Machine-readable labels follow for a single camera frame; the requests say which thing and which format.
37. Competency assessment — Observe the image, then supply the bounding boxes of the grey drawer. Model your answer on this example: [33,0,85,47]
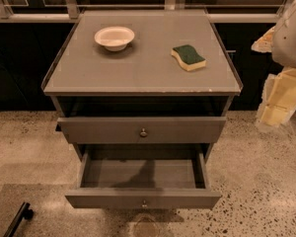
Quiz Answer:
[66,154,221,209]
[57,117,226,144]

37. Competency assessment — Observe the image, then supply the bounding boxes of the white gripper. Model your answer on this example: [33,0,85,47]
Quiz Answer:
[251,27,296,127]

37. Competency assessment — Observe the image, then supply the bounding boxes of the green yellow sponge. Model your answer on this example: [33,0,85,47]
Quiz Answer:
[171,44,206,71]

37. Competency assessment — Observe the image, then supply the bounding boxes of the grey drawer cabinet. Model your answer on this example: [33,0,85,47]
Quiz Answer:
[40,9,244,163]

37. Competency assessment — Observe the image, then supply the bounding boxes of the white bowl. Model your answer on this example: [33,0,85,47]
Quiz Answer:
[94,27,135,51]

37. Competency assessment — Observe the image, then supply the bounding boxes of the metal railing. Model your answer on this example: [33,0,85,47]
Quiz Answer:
[0,0,296,24]

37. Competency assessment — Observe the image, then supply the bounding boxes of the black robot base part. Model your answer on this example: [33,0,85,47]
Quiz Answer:
[3,202,34,237]

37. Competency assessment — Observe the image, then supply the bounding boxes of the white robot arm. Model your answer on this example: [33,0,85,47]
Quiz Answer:
[252,0,296,127]

